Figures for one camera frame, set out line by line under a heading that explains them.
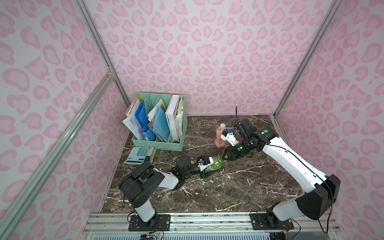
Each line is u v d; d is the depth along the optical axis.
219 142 0.97
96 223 0.75
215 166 0.82
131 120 0.88
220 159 0.73
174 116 0.86
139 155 0.95
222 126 0.87
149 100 0.99
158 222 0.72
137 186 0.47
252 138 0.53
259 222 0.73
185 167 0.69
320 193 0.39
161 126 0.92
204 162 0.68
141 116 0.90
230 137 0.69
